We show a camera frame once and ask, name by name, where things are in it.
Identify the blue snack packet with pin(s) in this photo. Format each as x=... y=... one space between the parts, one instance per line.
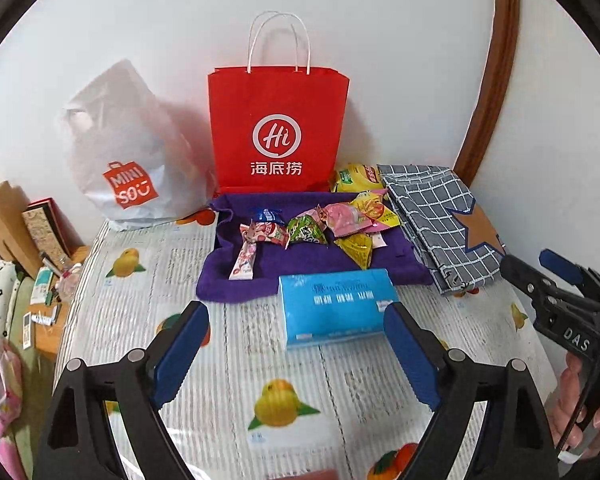
x=267 y=215

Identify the white plastic bag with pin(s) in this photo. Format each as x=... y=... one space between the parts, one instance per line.
x=130 y=150

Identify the wooden nightstand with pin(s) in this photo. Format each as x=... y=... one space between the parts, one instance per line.
x=50 y=340

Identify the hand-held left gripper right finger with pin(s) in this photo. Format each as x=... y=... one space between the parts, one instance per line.
x=412 y=355

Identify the grey checked cloth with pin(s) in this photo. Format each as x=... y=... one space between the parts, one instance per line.
x=430 y=220

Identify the yellow snack bag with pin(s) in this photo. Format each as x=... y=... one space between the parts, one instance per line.
x=355 y=177

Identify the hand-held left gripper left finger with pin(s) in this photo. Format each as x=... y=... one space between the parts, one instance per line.
x=180 y=355

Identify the yellow triangular snack packet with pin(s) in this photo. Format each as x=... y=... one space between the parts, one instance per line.
x=357 y=249

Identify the yellow pink snack packet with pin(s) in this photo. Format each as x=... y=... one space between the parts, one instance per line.
x=375 y=210

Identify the patterned book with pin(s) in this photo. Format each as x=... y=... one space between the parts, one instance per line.
x=42 y=230

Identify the strawberry print triangular packet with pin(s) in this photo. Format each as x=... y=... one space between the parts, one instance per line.
x=267 y=232

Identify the pink printed cloth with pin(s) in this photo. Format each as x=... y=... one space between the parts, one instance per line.
x=0 y=400

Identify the fruit print tablecloth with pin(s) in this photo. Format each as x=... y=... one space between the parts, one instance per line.
x=220 y=410

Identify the wooden headboard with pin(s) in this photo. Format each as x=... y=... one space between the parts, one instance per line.
x=5 y=220

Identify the white green tube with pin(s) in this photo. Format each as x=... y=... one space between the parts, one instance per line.
x=42 y=280

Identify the brown wooden door frame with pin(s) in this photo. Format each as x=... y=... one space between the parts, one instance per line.
x=500 y=60

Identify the person's right hand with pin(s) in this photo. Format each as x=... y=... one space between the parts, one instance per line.
x=567 y=385

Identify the blue tissue pack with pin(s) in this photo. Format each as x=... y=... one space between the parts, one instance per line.
x=330 y=310

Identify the green triangular snack packet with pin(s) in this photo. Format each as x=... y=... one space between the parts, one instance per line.
x=305 y=230

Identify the red paper bag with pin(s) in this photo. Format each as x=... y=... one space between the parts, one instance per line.
x=280 y=110

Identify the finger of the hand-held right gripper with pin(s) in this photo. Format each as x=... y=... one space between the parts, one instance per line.
x=525 y=277
x=560 y=262

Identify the purple towel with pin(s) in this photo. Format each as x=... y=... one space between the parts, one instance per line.
x=305 y=270

